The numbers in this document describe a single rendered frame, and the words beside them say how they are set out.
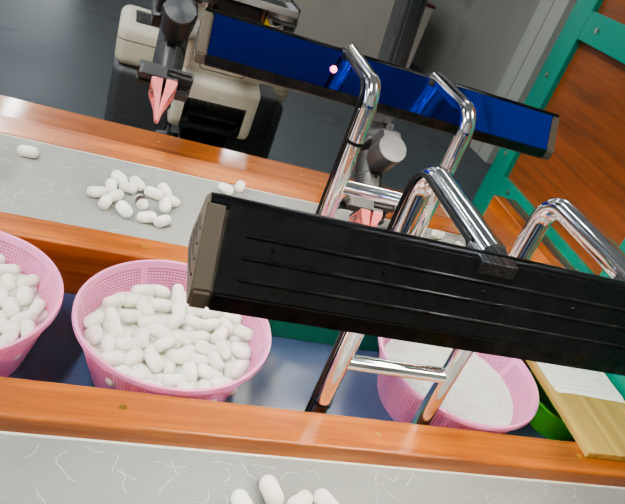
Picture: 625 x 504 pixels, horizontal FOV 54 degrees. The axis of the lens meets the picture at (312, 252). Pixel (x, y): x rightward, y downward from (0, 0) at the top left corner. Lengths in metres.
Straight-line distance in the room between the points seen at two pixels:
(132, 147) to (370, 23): 4.80
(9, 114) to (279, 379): 0.73
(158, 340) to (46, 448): 0.21
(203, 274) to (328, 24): 5.47
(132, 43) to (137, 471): 1.44
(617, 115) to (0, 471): 1.16
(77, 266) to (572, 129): 1.01
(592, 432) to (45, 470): 0.74
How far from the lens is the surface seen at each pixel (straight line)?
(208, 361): 0.85
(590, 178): 1.33
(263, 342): 0.88
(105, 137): 1.30
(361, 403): 0.98
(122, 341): 0.84
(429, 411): 0.86
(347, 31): 5.91
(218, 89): 1.68
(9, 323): 0.85
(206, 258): 0.42
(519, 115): 1.11
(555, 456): 0.96
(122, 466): 0.72
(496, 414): 1.02
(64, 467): 0.71
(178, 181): 1.25
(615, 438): 1.05
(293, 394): 0.94
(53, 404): 0.73
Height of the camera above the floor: 1.31
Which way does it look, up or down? 30 degrees down
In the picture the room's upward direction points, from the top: 21 degrees clockwise
